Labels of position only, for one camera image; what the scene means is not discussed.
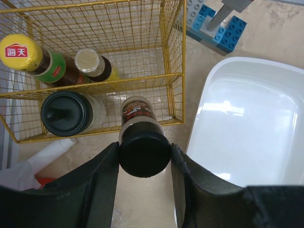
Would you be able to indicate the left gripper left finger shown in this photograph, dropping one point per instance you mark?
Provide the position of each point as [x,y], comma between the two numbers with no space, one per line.
[82,198]

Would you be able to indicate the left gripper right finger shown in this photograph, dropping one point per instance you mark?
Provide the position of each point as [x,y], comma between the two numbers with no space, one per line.
[204,200]

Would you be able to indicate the small black cap spice jar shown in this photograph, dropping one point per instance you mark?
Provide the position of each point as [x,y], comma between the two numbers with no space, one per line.
[144,150]

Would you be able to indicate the black lid shaker jar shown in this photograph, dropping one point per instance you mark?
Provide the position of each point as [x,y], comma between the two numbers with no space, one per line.
[68,113]

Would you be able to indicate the small yellow label bottle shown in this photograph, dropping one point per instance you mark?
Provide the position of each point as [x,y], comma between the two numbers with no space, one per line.
[97,67]

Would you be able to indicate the red label sauce bottle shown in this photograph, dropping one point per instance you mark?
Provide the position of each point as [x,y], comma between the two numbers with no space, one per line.
[55,69]

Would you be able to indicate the pink trash basket with bag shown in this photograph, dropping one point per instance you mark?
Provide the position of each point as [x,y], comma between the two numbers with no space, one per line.
[21,176]

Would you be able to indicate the white rectangular baking dish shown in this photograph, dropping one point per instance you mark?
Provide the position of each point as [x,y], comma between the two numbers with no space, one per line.
[249,126]

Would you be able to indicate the toy brick tower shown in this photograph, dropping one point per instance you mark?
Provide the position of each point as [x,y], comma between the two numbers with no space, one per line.
[207,26]

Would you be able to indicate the gold wire basket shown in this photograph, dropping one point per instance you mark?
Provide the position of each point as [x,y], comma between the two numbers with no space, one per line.
[144,39]

